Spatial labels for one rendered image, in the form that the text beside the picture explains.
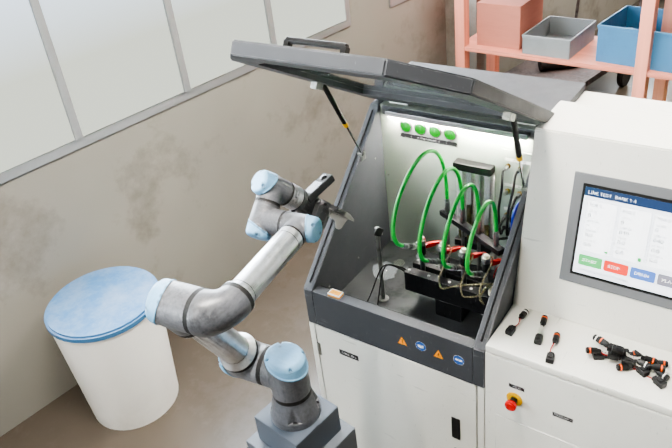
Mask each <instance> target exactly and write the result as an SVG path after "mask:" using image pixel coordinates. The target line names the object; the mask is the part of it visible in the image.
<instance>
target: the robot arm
mask: <svg viewBox="0 0 672 448"><path fill-rule="evenodd" d="M334 181H335V179H334V177H333V175H331V174H326V173H323V174H322V175H321V176H320V177H319V178H318V179H317V180H315V181H314V182H313V183H312V184H311V185H310V186H309V187H308V188H307V189H306V190H304V189H302V188H301V187H299V186H297V185H296V184H294V183H291V182H290V181H288V180H286V179H284V178H282V177H280V176H278V175H277V174H276V173H272V172H270V171H267V170H260V171H259V172H257V173H256V174H255V176H254V177H253V179H252V182H251V185H252V186H251V189H252V191H253V192H254V193H255V194H257V195H256V199H255V202H254V205H253V208H252V211H251V214H250V217H249V219H248V223H247V228H246V234H247V235H248V236H250V237H252V238H255V239H258V240H261V241H269V240H270V238H271V237H272V235H274V236H273V237H272V239H271V240H270V241H269V242H268V243H267V244H266V245H265V246H264V247H263V248H262V249H261V250H260V252H259V253H258V254H257V255H256V256H255V257H254V258H253V259H252V260H251V261H250V262H249V263H248V264H247V266H246V267H245V268H244V269H243V270H242V271H241V272H240V273H239V274H238V275H237V276H236V277H235V279H234V280H233V281H228V282H225V283H224V284H223V285H222V287H221V288H218V289H213V290H212V289H207V288H203V287H199V286H196V285H192V284H188V283H184V282H180V281H177V280H176V279H168V278H165V279H161V280H160V281H158V282H157V283H156V284H155V285H154V286H153V287H152V289H151V290H150V292H149V294H148V297H147V300H146V304H145V306H146V307H145V314H146V317H147V319H148V320H149V321H150V322H151V323H154V324H155V325H160V326H163V327H166V328H167V329H169V330H170V331H172V332H173V333H175V334H176V335H178V336H179V337H182V338H193V339H194V340H196V341H197V342H198V343H200V344H201V345H203V346H204V347H205V348H207V349H208V350H210V351H211V352H212V353H214V354H215V355H217V356H218V361H220V363H219V366H220V368H221V370H222V371H223V372H224V373H226V374H228V375H229V376H232V377H235V378H240V379H243V380H246V381H249V382H252V383H256V384H259V385H261V386H265V387H268V388H270V389H271V391H272V395H273V397H272V403H271V406H270V414H271V419H272V421H273V423H274V424H275V426H277V427H278V428H279V429H281V430H284V431H289V432H296V431H301V430H304V429H307V428H308V427H310V426H312V425H313V424H314V423H315V422H316V421H317V420H318V418H319V416H320V413H321V404H320V400H319V398H318V396H317V394H316V393H315V391H314V390H313V389H312V387H311V381H310V376H309V370H308V361H307V359H306V356H305V353H304V351H303V350H302V349H301V348H300V347H299V346H298V345H296V344H294V343H290V342H282V343H281V344H279V343H276V344H274V345H272V346H271V345H268V344H265V343H261V342H259V341H257V340H256V339H254V338H253V337H252V336H251V335H249V334H248V333H244V332H237V331H236V330H235V329H234V328H233V327H235V326H236V325H238V324H239V323H240V322H242V321H243V320H244V319H245V318H246V317H247V316H248V315H249V314H250V313H251V311H252V310H253V309H254V307H255V300H256V299H257V298H258V297H259V296H260V294H261V293H262V292H263V291H264V290H265V289H266V287H267V286H268V285H269V284H270V283H271V282H272V280H273V279H274V278H275V277H276V276H277V275H278V273H279V272H280V271H281V270H282V269H283V267H284V266H285V265H286V264H287V263H288V262H289V260H290V259H291V258H292V257H293V256H294V255H295V253H296V252H297V251H298V250H299V249H300V248H301V246H302V245H303V244H304V243H305V242H307V243H315V242H317V241H318V240H319V239H320V237H321V234H322V228H323V229H325V226H326V224H327V222H328V220H329V216H330V218H331V219H333V220H334V221H335V227H336V228H337V229H341V228H342V227H343V225H344V224H345V222H346V221H347V220H348V219H349V220H351V221H353V222H354V219H353V217H352V216H351V215H350V214H349V213H347V212H346V211H344V210H343V209H341V208H339V207H337V206H334V205H332V204H331V203H329V202H327V201H325V200H323V199H319V197H318V196H319V195H320V194H321V193H322V192H324V191H325V190H326V189H327V188H328V187H329V186H330V185H331V184H332V183H333V182H334ZM280 205H281V206H283V207H285V208H287V209H289V211H285V210H280ZM337 214H338V215H337Z"/></svg>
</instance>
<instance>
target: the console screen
mask: <svg viewBox="0 0 672 448"><path fill-rule="evenodd" d="M559 279H562V280H566V281H569V282H573V283H577V284H580V285H584V286H587V287H591V288H595V289H598V290H602V291H605V292H609V293H613V294H616V295H620V296H624V297H627V298H631V299H634V300H638V301H642V302H645V303H649V304H652V305H656V306H660V307H663V308H667V309H670V310H672V189H668V188H663V187H658V186H653V185H647V184H642V183H637V182H632V181H627V180H621V179H616V178H611V177H606V176H600V175H595V174H590V173H585V172H580V171H575V175H574V182H573V189H572V195H571V202H570V208H569V215H568V222H567V228H566V235H565V242H564V248H563V255H562V261H561V268H560V275H559Z"/></svg>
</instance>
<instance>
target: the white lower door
mask: <svg viewBox="0 0 672 448"><path fill-rule="evenodd" d="M315 326H316V332H317V338H318V342H317V348H318V354H320V357H321V363H322V369H323V376H324V382H325V388H326V394H327V400H328V401H330V402H331V403H333V404H335V405H336V406H338V411H339V418H340V419H342V420H344V421H345V422H347V423H348V424H350V425H351V426H353V427H355V432H356V439H357V446H358V448H478V386H476V385H474V384H471V383H468V382H465V381H463V380H460V379H458V378H455V377H452V376H450V375H447V374H445V373H442V372H439V371H437V370H434V369H432V368H429V367H426V366H424V365H421V364H419V363H416V362H413V361H411V360H408V359H406V358H403V357H400V356H398V355H395V354H392V353H390V352H387V351H385V350H382V349H379V348H377V347H374V346H372V345H369V344H366V343H364V342H361V341H359V340H356V339H353V338H351V337H348V336H346V335H343V334H340V333H338V332H335V331H333V330H330V329H327V328H325V327H322V326H320V325H318V324H316V325H315Z"/></svg>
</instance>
